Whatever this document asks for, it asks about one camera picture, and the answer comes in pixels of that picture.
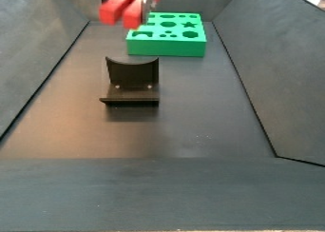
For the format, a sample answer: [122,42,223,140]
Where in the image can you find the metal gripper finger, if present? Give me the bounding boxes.
[140,0,156,24]

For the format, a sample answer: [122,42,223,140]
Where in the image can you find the red slotted block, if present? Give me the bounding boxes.
[98,0,163,29]

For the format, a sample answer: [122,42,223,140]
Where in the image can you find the green foam shape board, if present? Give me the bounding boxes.
[126,12,207,57]

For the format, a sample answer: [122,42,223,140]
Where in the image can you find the black angled stand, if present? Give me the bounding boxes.
[99,57,160,105]

